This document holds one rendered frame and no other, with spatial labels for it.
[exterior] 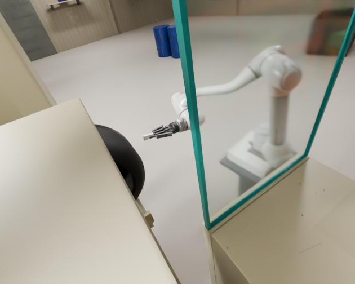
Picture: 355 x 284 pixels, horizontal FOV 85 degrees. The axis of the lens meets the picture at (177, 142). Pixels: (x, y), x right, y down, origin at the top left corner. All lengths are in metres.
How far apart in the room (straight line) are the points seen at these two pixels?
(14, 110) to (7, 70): 0.09
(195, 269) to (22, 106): 1.79
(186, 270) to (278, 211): 1.37
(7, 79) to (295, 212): 0.88
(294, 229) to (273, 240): 0.08
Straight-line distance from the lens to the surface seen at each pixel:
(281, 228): 0.76
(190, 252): 2.07
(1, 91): 0.57
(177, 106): 1.34
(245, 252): 0.71
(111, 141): 0.98
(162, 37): 7.12
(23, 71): 0.55
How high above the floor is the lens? 1.93
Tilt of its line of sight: 39 degrees down
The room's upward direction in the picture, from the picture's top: 12 degrees counter-clockwise
